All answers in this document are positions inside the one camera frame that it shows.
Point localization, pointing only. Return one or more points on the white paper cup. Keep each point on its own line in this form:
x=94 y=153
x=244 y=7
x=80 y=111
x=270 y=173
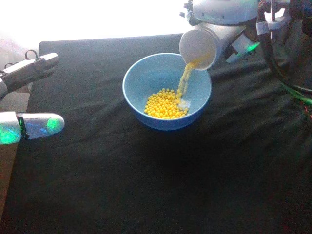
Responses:
x=200 y=46

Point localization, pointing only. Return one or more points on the yellow beads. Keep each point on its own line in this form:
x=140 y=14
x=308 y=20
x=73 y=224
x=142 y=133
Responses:
x=163 y=104

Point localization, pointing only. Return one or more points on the black table cloth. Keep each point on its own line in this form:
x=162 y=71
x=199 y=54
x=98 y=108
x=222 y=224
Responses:
x=97 y=170

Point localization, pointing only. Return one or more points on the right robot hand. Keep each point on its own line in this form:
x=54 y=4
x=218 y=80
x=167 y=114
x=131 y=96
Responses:
x=219 y=11

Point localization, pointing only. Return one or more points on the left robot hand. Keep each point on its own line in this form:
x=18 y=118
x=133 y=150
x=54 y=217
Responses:
x=36 y=124

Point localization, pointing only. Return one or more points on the blue bowl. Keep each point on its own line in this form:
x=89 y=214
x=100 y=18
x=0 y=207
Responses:
x=136 y=83

